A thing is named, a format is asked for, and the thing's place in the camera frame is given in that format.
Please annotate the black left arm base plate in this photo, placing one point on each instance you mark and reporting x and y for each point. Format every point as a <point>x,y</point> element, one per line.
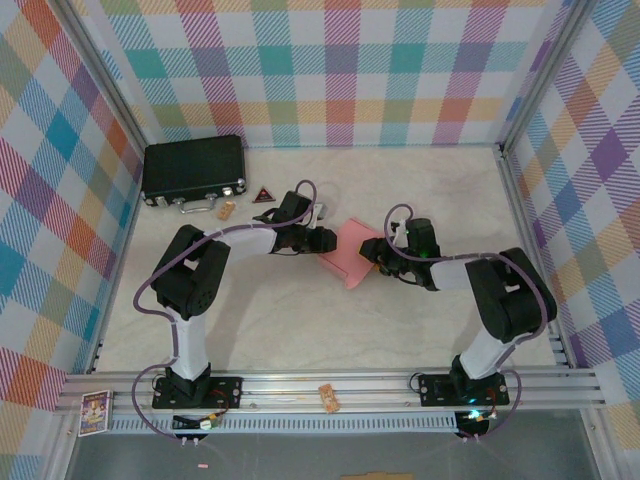
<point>225,390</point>

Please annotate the black carrying case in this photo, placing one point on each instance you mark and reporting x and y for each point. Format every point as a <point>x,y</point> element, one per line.
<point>192,167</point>

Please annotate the aluminium cross rail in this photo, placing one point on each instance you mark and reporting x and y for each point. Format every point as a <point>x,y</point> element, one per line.
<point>300,380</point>

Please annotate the aluminium frame post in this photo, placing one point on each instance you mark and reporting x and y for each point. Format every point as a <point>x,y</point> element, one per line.
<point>544,75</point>
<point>110,75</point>

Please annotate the colourful card pack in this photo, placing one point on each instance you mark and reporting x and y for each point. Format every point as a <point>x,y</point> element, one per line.
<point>95,414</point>

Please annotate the small tan wooden block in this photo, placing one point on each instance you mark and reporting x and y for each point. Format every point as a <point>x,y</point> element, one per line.
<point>225,211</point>

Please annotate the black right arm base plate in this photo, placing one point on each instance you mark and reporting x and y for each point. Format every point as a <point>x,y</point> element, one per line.
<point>435,389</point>

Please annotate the red triangle sign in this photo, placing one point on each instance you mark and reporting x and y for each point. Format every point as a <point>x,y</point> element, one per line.
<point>263,197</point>

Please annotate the small connector board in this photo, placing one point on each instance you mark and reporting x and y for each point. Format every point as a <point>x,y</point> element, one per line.
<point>207,424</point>
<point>475,416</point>

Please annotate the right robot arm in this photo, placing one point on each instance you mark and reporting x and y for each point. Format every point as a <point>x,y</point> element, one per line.
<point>510,300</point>

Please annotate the pink cloth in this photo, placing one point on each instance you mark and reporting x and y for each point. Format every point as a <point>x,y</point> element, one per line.
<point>350,245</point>

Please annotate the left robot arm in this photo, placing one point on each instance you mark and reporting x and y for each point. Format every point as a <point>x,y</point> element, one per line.
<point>192,270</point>

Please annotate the aluminium side rail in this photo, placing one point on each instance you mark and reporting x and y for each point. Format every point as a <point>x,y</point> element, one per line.
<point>134,215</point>
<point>525,240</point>

